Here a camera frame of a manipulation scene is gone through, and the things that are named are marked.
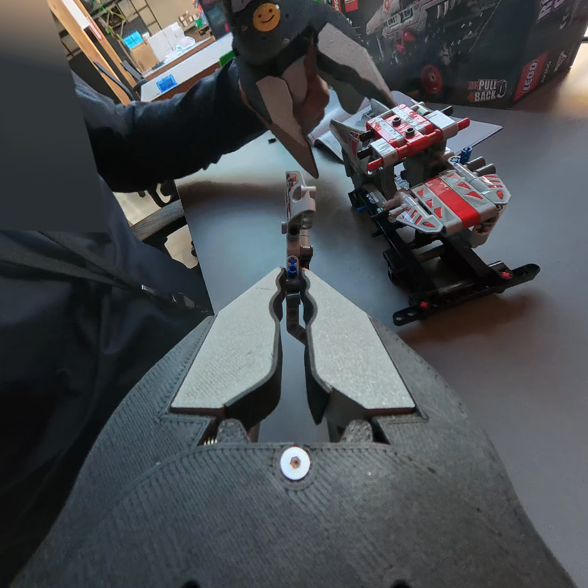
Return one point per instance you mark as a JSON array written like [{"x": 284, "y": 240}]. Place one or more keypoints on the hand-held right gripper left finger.
[{"x": 229, "y": 353}]

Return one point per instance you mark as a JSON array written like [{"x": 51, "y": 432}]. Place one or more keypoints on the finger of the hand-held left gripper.
[
  {"x": 349, "y": 73},
  {"x": 280, "y": 110}
]

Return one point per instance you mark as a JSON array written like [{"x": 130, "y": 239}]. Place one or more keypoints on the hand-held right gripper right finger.
[{"x": 356, "y": 358}]

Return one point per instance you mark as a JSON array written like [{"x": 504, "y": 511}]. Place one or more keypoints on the grey lego panel piece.
[{"x": 301, "y": 202}]

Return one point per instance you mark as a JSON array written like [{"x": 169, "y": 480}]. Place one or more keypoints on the red grey lego vehicle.
[{"x": 459, "y": 202}]

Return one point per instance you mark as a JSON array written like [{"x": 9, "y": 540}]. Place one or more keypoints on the person's left forearm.
[{"x": 174, "y": 133}]

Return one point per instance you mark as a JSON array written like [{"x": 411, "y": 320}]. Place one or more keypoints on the black lego box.
[{"x": 459, "y": 55}]

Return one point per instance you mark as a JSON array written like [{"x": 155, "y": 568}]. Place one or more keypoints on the lego instruction booklet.
[{"x": 480, "y": 133}]

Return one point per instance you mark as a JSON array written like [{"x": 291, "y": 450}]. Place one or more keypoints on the person's left hand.
[{"x": 316, "y": 108}]

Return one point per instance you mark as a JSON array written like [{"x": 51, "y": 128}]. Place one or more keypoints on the white counter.
[{"x": 193, "y": 59}]

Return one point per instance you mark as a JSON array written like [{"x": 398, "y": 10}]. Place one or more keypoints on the stack of white boxes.
[{"x": 170, "y": 39}]

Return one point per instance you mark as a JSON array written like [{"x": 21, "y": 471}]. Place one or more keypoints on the small blue crate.
[{"x": 166, "y": 84}]

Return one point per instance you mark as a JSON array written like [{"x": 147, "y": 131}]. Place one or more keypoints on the cardboard box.
[{"x": 144, "y": 57}]

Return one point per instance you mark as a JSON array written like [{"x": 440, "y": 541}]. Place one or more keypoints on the teal box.
[{"x": 133, "y": 41}]

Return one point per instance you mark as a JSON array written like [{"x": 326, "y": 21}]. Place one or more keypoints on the wooden pillar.
[{"x": 87, "y": 41}]

